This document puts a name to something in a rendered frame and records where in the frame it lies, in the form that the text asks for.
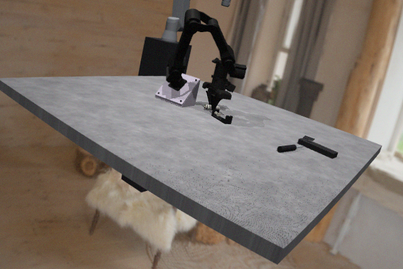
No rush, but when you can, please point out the white cylinder with black band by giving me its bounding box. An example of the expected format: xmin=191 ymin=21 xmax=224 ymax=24
xmin=204 ymin=105 xmax=220 ymax=110

